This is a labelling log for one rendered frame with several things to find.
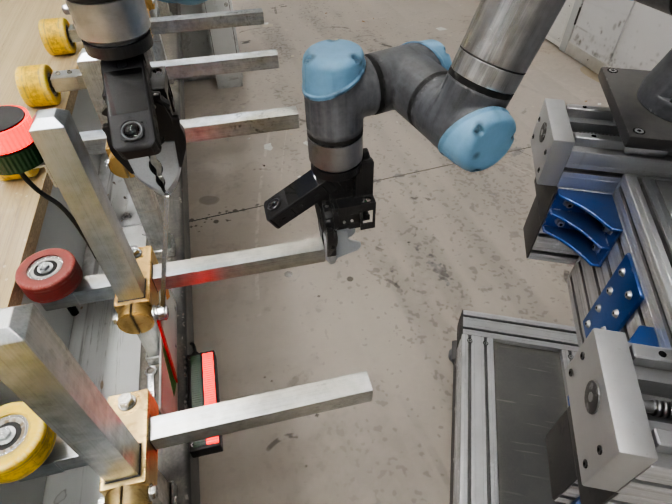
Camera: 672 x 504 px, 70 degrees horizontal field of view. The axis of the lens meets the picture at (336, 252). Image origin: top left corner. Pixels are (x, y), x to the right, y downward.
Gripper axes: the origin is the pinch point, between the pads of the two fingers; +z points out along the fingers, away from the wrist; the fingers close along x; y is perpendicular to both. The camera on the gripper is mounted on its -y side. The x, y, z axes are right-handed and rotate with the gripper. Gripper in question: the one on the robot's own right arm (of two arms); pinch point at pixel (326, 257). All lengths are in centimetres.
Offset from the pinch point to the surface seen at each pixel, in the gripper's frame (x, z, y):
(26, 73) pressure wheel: 48, -17, -49
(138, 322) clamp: -8.5, -3.5, -29.6
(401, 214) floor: 93, 84, 51
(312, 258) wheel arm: -1.5, -2.2, -2.7
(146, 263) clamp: 1.0, -5.5, -28.1
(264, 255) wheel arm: -0.6, -4.1, -10.2
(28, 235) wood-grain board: 8.3, -9.0, -45.1
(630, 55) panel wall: 173, 69, 216
